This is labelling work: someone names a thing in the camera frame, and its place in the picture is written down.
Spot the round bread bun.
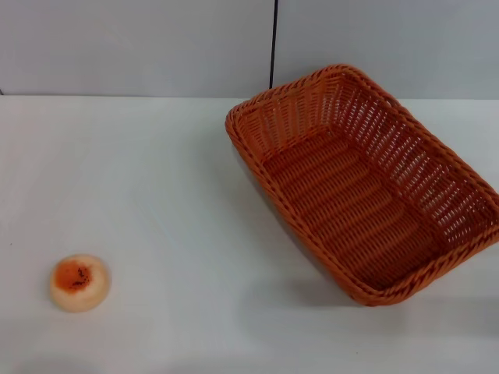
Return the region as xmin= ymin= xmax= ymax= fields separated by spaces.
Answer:
xmin=49 ymin=253 xmax=113 ymax=313

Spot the orange woven plastic basket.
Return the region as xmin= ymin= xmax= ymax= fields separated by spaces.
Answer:
xmin=224 ymin=64 xmax=499 ymax=309

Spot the black vertical wall strip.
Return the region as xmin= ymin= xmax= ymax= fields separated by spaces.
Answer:
xmin=268 ymin=0 xmax=281 ymax=90

